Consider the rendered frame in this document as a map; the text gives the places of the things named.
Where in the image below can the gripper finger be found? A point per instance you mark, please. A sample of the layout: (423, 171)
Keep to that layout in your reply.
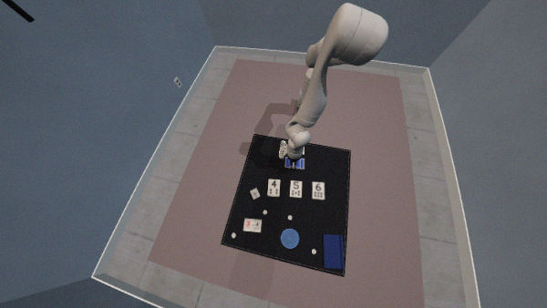
(293, 163)

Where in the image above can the blue-backed card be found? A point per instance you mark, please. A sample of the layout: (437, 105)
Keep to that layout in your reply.
(301, 163)

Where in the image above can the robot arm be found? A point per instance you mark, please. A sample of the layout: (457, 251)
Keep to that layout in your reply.
(354, 34)

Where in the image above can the single black-print card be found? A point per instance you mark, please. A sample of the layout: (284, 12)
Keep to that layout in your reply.
(295, 188)

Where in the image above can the thick black-print card pile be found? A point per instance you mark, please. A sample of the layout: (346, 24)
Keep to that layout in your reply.
(274, 188)

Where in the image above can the low black-print card pile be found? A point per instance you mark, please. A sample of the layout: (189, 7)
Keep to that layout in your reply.
(318, 190)

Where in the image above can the red and black print card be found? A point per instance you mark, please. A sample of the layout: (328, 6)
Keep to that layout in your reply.
(252, 225)

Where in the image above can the small white button box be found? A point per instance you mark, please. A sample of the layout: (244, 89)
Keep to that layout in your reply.
(255, 194)

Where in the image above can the black mat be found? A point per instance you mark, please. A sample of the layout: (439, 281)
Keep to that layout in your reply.
(307, 222)

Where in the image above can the blue disc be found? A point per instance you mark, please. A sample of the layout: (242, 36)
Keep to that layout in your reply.
(289, 238)

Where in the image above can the mauve pink table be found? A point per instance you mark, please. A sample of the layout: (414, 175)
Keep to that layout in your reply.
(376, 171)

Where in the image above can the blue book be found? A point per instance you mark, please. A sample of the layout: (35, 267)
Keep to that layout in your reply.
(333, 252)

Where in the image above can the white wall socket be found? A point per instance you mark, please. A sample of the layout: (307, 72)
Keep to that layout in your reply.
(177, 82)

